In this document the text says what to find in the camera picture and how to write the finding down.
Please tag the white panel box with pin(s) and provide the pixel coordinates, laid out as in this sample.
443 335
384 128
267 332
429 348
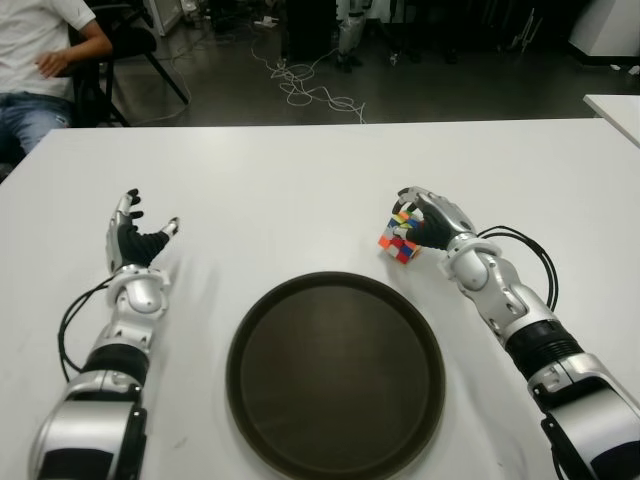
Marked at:
162 15

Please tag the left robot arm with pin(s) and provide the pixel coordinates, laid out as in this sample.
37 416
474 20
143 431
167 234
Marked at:
135 300

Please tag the silver humanoid robot legs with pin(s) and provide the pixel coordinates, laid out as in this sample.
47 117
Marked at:
350 35

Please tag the black office chair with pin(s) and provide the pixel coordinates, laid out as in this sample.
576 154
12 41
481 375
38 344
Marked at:
130 45

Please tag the dark brown round plate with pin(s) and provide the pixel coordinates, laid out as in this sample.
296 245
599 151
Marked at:
335 370

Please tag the white side table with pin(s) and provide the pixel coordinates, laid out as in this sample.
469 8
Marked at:
620 115

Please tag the white power strip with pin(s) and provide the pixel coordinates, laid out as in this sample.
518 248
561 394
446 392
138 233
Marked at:
267 21

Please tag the metal folding stand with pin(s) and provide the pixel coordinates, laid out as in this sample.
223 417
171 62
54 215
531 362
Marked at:
525 30

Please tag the white cabinet with dark base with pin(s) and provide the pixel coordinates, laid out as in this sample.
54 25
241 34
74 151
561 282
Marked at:
610 25

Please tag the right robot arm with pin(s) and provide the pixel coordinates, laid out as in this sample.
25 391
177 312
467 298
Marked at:
510 300

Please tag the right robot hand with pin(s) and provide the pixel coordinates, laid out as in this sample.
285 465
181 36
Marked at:
442 225

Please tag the person in white shirt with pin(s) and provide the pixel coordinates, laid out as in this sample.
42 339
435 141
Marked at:
30 35

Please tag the multicoloured Rubik's cube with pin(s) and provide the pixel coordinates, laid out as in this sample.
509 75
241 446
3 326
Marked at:
400 247

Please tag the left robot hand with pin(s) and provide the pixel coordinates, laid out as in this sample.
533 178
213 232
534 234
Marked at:
137 247

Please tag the black cabinet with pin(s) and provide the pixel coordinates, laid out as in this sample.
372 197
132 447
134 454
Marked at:
307 30

